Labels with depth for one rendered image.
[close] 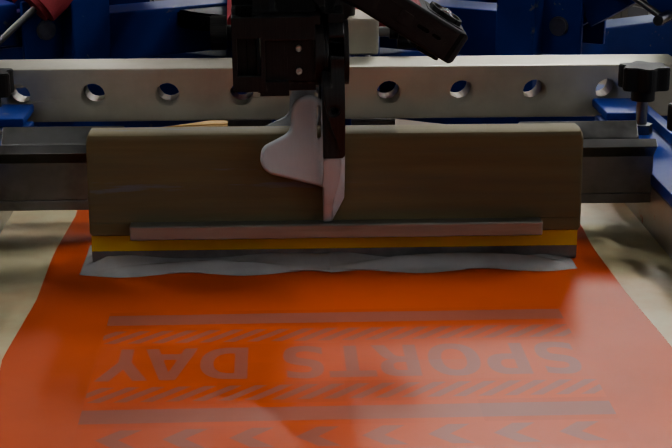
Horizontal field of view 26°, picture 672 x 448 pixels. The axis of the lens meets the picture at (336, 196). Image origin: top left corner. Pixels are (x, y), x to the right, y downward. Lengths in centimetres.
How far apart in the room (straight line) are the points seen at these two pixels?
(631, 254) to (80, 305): 41
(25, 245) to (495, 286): 36
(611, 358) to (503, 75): 50
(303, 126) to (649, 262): 28
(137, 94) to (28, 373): 51
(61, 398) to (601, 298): 38
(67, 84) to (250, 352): 51
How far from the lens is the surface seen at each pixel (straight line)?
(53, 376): 89
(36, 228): 118
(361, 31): 139
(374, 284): 103
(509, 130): 106
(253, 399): 84
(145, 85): 135
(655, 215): 115
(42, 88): 136
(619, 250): 112
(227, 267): 105
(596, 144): 113
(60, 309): 100
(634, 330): 96
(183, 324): 96
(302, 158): 102
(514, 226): 105
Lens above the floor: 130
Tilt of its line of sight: 16 degrees down
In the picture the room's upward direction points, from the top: straight up
